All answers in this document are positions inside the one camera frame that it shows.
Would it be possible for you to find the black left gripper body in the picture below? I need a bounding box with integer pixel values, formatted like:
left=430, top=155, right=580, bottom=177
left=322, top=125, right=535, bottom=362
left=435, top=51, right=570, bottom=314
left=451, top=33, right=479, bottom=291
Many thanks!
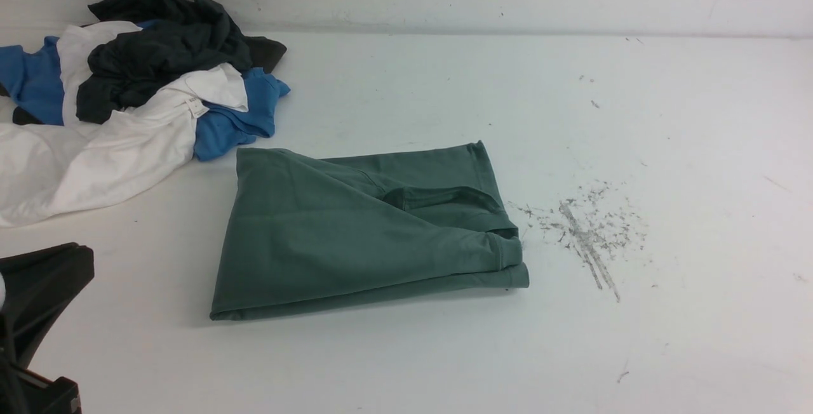
left=1, top=315, right=29, bottom=413

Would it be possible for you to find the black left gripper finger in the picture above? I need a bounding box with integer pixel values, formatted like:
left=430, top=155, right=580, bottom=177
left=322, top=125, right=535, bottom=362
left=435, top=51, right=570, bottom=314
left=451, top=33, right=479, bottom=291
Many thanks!
left=18, top=371, right=82, bottom=413
left=1, top=243, right=94, bottom=368

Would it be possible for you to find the green long-sleeve top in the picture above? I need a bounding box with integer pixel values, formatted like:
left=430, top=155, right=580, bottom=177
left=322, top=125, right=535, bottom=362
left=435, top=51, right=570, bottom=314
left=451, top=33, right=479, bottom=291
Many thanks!
left=210, top=142, right=530, bottom=321

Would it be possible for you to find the white shirt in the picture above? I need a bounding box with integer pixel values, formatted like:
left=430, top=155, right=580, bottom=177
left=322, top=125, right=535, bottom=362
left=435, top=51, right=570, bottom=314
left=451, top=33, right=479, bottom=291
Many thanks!
left=0, top=21, right=250, bottom=229

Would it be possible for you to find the blue shirt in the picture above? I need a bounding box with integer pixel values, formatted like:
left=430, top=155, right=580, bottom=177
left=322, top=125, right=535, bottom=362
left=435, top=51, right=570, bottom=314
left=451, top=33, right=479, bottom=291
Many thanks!
left=0, top=19, right=291, bottom=163

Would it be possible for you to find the dark grey shirt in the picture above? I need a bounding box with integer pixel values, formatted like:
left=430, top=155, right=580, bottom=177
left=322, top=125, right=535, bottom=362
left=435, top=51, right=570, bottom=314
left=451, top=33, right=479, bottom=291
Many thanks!
left=0, top=0, right=288, bottom=126

